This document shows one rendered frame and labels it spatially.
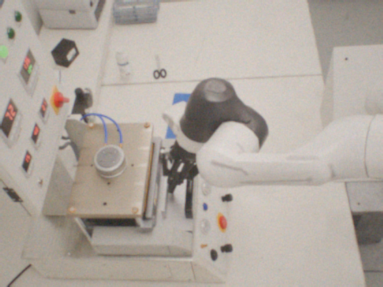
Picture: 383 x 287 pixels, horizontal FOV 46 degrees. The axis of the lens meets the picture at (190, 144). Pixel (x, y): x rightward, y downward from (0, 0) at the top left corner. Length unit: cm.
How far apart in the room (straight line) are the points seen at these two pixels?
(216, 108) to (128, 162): 35
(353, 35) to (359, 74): 167
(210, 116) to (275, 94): 86
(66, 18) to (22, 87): 105
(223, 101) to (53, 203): 60
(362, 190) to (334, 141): 75
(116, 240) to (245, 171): 46
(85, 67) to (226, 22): 63
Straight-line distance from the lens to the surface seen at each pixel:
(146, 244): 115
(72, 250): 127
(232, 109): 88
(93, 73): 184
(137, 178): 111
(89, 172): 115
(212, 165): 84
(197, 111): 89
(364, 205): 151
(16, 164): 97
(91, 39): 199
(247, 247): 139
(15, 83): 98
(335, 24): 322
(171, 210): 121
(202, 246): 124
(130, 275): 134
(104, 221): 121
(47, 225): 133
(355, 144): 79
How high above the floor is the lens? 204
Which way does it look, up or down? 54 degrees down
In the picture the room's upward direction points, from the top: 9 degrees counter-clockwise
